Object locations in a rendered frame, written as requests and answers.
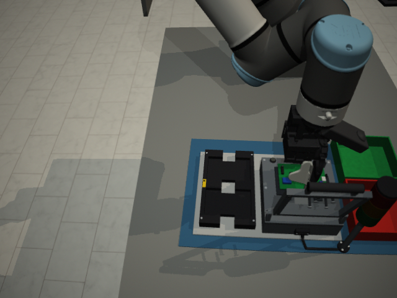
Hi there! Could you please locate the green circuit board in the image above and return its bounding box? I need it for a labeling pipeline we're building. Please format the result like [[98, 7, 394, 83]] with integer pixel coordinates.
[[278, 163, 326, 189]]

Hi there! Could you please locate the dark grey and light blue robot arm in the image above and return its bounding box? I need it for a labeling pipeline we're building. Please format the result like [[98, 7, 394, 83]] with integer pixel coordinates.
[[195, 0, 373, 153]]

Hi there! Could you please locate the green bin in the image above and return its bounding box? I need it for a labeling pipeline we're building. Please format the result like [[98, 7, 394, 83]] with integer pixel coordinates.
[[330, 135, 397, 183]]

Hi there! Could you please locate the red bin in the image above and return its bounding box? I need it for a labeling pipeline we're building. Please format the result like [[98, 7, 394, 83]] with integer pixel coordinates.
[[344, 179, 397, 242]]

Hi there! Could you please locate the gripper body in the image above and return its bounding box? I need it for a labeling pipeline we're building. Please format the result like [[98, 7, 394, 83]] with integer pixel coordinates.
[[281, 105, 334, 164]]

